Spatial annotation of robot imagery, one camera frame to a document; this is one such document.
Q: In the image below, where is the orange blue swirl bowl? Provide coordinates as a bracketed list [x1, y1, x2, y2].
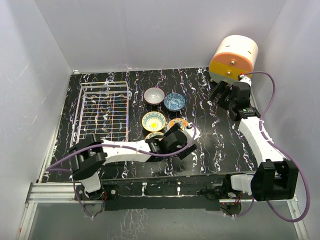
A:
[166, 118, 189, 130]

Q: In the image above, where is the orange flower leaf bowl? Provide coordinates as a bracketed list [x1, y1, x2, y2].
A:
[145, 131, 164, 140]

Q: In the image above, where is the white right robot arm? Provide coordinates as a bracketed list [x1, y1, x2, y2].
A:
[210, 76, 299, 202]

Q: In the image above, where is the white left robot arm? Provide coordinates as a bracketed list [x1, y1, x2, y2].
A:
[68, 123, 201, 200]

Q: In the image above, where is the yellow sun pattern bowl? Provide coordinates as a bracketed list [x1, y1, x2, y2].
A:
[141, 111, 167, 132]

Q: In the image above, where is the blue patterned bowl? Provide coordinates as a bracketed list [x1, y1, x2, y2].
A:
[163, 92, 186, 112]

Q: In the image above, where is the cylindrical drawer cabinet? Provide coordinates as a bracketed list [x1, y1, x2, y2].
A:
[208, 35, 259, 84]

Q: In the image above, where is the grey bowl red rim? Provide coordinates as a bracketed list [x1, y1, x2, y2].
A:
[143, 87, 166, 106]

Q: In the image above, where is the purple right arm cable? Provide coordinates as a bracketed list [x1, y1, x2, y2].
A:
[219, 71, 311, 223]

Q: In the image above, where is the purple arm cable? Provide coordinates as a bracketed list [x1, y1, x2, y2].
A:
[44, 123, 198, 219]
[219, 71, 311, 223]

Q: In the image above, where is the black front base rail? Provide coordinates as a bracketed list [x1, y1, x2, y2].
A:
[76, 174, 251, 211]

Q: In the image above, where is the white wire dish rack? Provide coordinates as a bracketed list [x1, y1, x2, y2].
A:
[70, 81, 130, 146]

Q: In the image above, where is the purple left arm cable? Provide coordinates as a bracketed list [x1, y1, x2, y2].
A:
[44, 123, 198, 219]

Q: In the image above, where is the aluminium frame rail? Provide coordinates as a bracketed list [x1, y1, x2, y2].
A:
[16, 182, 86, 240]

